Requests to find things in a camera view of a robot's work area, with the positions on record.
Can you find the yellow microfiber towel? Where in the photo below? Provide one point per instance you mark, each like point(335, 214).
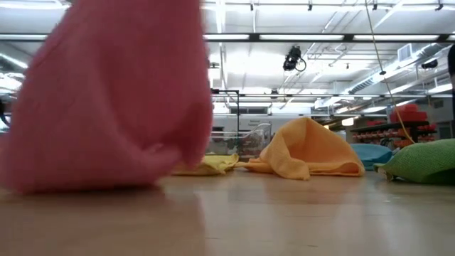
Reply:
point(209, 165)

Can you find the orange microfiber towel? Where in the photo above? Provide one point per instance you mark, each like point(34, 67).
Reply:
point(309, 149)

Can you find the pink microfiber towel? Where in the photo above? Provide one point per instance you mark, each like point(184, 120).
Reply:
point(106, 106)

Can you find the blue microfiber towel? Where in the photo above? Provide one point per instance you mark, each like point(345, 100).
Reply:
point(369, 154)

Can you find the green microfiber towel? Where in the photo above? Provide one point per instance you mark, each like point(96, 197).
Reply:
point(423, 161)

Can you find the clear plastic bin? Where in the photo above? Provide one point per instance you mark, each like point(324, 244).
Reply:
point(249, 142)

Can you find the shelf with red bins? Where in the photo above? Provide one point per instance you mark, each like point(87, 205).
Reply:
point(409, 115)

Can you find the small black ceiling device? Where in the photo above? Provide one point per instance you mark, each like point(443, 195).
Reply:
point(429, 64)

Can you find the black hanging camera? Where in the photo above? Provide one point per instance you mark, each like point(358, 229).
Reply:
point(292, 57)

